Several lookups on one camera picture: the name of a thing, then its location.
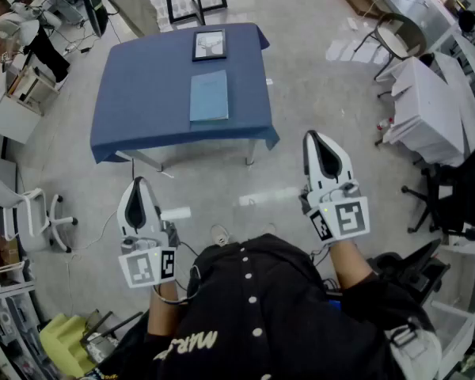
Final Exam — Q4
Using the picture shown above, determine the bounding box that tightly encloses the person's left forearm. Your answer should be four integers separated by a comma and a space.
147, 281, 191, 338

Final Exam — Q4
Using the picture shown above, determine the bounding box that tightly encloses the person's white shoe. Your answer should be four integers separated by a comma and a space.
209, 223, 231, 247

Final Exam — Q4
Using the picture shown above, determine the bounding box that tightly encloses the blue notebook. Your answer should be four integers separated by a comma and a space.
188, 69, 230, 124

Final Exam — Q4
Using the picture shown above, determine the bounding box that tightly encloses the blue tablecloth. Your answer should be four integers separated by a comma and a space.
89, 22, 281, 165

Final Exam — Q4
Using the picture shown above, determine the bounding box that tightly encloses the black office chair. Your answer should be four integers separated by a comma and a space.
401, 143, 475, 241

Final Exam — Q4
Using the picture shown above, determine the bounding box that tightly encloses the metal-legged table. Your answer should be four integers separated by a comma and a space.
114, 139, 257, 173

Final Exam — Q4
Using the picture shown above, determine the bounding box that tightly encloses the yellow-green plastic stool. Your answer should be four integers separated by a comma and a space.
39, 313, 98, 378

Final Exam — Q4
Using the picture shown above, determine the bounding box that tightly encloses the black computer tower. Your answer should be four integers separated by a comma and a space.
82, 0, 109, 39

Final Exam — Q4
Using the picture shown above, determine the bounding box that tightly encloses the round wicker chair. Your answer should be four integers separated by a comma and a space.
354, 12, 428, 81

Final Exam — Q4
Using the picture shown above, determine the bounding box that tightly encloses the person's black buttoned clothing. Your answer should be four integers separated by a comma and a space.
98, 234, 436, 380

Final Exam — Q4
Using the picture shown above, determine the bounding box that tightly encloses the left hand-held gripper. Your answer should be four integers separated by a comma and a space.
116, 177, 180, 289

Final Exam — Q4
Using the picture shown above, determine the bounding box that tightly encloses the white plastic box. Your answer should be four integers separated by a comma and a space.
430, 300, 475, 376

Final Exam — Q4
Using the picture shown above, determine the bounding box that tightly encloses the black framed deer picture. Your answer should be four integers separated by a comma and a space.
191, 28, 227, 63

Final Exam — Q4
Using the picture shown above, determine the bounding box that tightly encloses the white storage cabinet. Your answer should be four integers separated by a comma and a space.
0, 64, 61, 145

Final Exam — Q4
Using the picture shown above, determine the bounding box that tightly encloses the person's right forearm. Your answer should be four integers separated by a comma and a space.
329, 239, 375, 291

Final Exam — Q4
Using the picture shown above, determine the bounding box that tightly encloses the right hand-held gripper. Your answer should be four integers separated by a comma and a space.
298, 130, 371, 245

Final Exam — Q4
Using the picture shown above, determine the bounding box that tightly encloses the white office chair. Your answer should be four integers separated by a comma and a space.
0, 175, 79, 254

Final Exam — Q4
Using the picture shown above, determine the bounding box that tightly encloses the white cloth-covered table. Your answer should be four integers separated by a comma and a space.
375, 55, 475, 168

